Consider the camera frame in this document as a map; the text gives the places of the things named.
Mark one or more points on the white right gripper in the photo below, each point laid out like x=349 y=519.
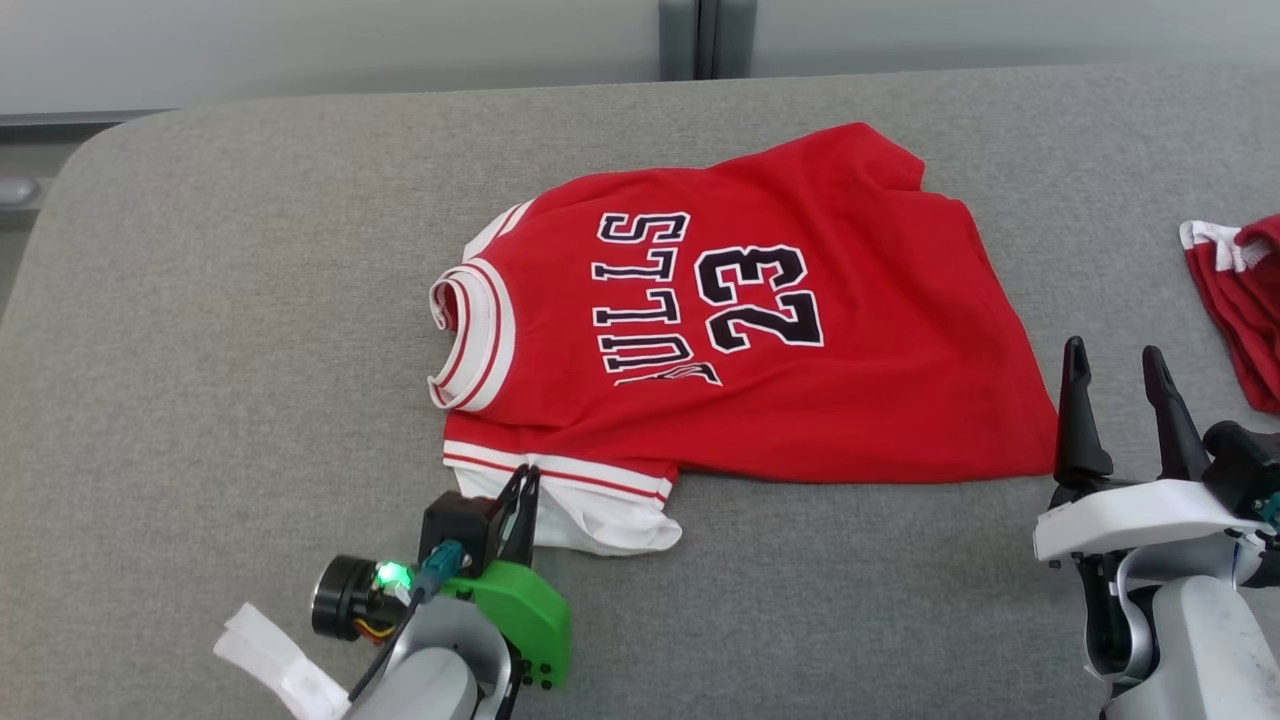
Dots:
x=1130 y=515

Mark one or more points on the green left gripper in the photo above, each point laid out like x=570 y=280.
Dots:
x=525 y=620

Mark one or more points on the red shorts with white trim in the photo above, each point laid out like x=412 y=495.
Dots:
x=1250 y=320

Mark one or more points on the red Bulls 23 jersey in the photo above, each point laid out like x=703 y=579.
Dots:
x=880 y=380

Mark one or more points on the white tape label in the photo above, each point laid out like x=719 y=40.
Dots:
x=280 y=660

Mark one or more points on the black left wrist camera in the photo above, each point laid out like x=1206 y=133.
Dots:
x=455 y=525

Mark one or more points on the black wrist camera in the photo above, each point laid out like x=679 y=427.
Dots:
x=1245 y=460
x=455 y=525

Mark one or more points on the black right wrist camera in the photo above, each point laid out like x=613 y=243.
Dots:
x=1245 y=460

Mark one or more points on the grey partition post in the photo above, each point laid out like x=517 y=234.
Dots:
x=705 y=35

